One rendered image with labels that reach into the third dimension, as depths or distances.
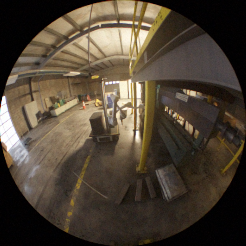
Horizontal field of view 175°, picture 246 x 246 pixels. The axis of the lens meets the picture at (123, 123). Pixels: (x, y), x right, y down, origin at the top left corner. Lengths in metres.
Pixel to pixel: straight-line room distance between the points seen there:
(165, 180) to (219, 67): 1.59
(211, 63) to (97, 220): 1.99
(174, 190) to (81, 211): 1.66
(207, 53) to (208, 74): 0.07
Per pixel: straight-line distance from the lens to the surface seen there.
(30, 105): 8.24
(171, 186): 1.61
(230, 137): 1.33
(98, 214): 1.74
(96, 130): 2.39
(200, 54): 0.37
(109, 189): 1.75
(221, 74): 0.31
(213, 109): 1.38
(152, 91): 0.92
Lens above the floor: 1.66
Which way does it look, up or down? 28 degrees down
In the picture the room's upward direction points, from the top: 4 degrees counter-clockwise
